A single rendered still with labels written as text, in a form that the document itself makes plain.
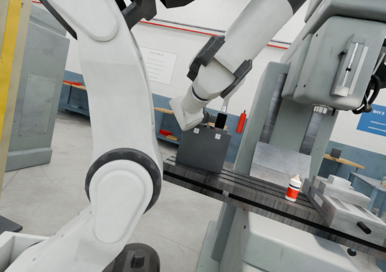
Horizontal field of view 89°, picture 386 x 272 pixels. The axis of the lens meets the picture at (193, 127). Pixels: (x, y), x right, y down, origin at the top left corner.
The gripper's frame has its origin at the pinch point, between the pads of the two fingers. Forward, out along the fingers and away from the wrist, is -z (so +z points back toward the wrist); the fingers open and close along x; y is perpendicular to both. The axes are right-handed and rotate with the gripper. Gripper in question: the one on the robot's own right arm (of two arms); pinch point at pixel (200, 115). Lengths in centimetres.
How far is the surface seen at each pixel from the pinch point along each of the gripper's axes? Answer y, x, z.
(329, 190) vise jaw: 14, -58, 5
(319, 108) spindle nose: -15.7, -47.2, -0.8
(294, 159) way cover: 11, -53, -38
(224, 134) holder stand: 5.1, -13.9, 2.5
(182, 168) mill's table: 23.2, -1.6, 12.2
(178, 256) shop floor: 113, 1, -50
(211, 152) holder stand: 14.6, -10.5, 3.3
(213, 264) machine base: 93, -26, -34
